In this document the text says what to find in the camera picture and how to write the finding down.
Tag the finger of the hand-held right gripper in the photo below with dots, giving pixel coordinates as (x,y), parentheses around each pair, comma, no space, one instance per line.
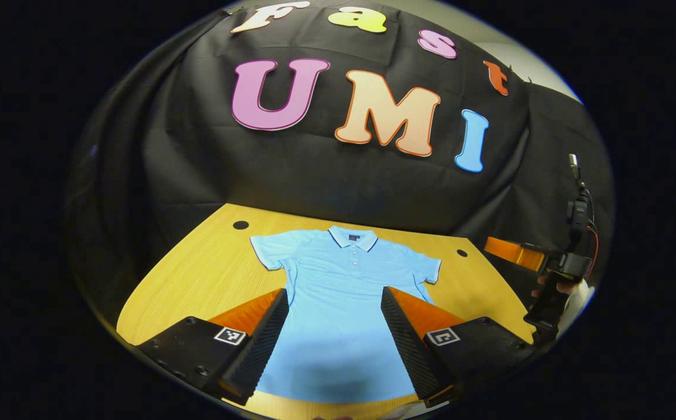
(513,252)

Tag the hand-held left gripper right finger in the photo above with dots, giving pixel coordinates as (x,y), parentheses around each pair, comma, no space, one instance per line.
(408,344)

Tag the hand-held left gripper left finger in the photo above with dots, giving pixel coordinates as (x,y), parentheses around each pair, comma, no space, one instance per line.
(259,344)

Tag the light blue polo T-shirt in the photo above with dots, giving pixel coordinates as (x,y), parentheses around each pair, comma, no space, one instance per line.
(338,315)

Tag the black backdrop cloth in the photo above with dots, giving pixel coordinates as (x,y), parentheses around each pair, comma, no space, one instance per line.
(314,175)

